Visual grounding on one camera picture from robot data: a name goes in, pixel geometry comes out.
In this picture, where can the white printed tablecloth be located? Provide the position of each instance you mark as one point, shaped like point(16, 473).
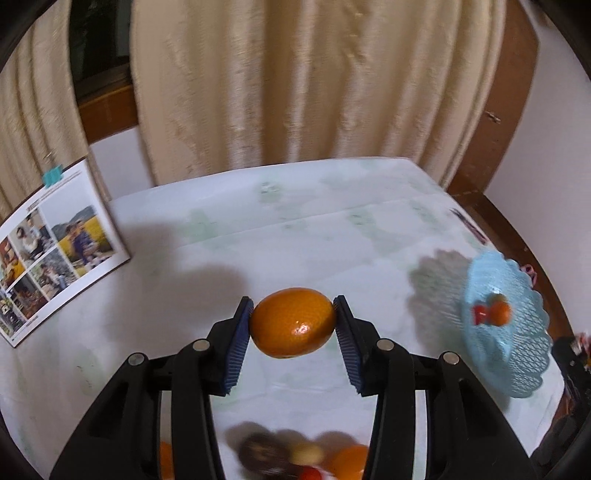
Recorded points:
point(300, 230)

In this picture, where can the red cherry tomato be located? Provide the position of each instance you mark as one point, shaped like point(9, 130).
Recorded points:
point(480, 314)
point(310, 474)

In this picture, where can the orange mandarin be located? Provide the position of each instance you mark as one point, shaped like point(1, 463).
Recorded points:
point(348, 464)
point(167, 461)
point(502, 314)
point(291, 318)

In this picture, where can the brown wooden door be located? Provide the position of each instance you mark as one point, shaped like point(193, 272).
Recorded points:
point(501, 92)

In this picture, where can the light blue plastic lattice basket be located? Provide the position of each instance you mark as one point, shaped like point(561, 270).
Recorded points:
point(521, 355)

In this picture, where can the metal door knob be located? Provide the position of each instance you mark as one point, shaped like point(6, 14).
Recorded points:
point(492, 116)

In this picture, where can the wide beige textured curtain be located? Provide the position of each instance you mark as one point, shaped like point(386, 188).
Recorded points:
point(300, 83)

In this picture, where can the narrow beige textured curtain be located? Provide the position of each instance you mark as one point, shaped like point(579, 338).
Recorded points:
point(32, 115)

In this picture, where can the photo collage card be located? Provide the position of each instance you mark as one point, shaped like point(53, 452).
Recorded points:
point(55, 254)

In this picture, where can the pink thread snips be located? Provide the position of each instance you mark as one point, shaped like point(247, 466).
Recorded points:
point(468, 226)

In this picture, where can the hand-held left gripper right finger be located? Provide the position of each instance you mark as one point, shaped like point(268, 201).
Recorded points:
point(347, 350)

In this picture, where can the dark brown fruit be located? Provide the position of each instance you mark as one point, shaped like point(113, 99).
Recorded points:
point(258, 454)

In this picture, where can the pink slipper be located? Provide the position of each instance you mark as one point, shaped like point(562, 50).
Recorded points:
point(529, 273)

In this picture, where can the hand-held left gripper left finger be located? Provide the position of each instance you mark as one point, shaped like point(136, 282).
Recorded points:
point(238, 350)

